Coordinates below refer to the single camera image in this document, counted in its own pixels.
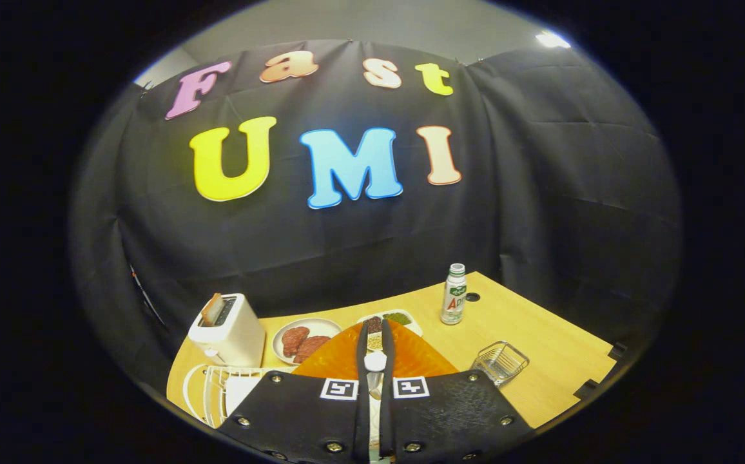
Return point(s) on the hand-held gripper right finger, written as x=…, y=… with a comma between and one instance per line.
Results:
x=387, y=419

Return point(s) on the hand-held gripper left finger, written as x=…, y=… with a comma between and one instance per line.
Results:
x=362, y=419

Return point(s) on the white spoon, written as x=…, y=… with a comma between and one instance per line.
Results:
x=376, y=361

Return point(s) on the small white plate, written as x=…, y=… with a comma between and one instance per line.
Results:
x=321, y=324

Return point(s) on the brown meat patty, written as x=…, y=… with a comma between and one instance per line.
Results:
x=311, y=348
x=294, y=340

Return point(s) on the white divided snack tray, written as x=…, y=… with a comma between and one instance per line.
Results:
x=411, y=327

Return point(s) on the white green drink bottle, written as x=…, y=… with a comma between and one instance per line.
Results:
x=453, y=303

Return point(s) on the white toaster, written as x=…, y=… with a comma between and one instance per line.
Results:
x=237, y=335

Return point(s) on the toast bread slice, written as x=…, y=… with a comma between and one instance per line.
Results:
x=212, y=309

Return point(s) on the ceiling light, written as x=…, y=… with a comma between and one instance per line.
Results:
x=553, y=40

